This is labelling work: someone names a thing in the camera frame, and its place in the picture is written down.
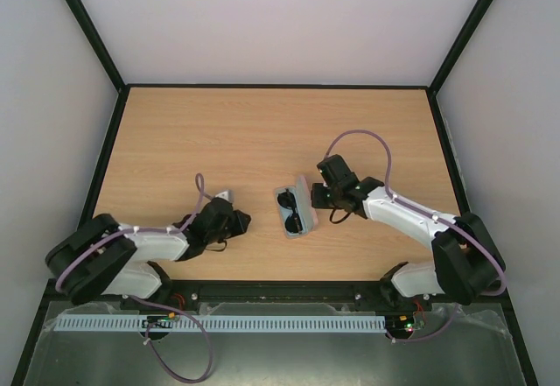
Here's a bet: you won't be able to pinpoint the pink grey glasses case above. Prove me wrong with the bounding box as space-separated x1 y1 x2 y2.
274 174 319 239

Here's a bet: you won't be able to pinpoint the black sunglasses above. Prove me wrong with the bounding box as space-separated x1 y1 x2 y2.
276 189 303 235

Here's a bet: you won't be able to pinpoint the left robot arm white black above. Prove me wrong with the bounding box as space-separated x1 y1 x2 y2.
45 197 251 305

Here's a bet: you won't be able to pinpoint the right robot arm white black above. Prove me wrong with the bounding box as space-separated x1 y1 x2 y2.
311 155 506 309

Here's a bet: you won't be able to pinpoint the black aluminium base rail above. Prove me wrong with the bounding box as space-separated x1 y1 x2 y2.
45 278 511 306

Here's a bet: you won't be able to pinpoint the light blue slotted cable duct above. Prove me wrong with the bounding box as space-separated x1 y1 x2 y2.
53 314 386 333

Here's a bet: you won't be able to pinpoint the black frame post right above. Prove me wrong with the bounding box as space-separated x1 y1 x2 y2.
429 0 494 93

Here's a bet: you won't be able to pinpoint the black frame post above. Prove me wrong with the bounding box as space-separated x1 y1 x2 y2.
45 0 128 94
429 0 494 93

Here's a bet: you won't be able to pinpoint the black frame post left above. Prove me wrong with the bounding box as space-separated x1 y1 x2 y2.
45 0 128 94

